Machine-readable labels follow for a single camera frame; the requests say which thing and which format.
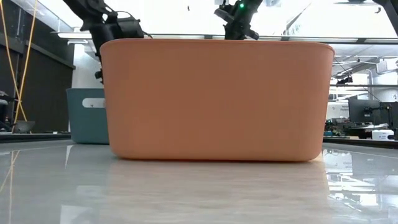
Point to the white box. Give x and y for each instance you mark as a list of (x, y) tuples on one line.
[(383, 134)]

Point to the black computer monitor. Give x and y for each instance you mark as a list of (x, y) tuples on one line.
[(390, 115), (362, 110)]

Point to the orange plastic bin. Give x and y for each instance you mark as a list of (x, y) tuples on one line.
[(217, 99)]

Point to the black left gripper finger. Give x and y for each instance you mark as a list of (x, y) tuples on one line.
[(99, 68)]

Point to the teal plastic bin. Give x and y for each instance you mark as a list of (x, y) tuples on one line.
[(87, 124)]

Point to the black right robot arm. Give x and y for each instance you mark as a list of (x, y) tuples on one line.
[(390, 14)]

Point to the black aluminium table frame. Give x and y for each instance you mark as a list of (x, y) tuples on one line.
[(34, 137)]

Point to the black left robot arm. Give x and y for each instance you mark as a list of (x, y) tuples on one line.
[(88, 7)]

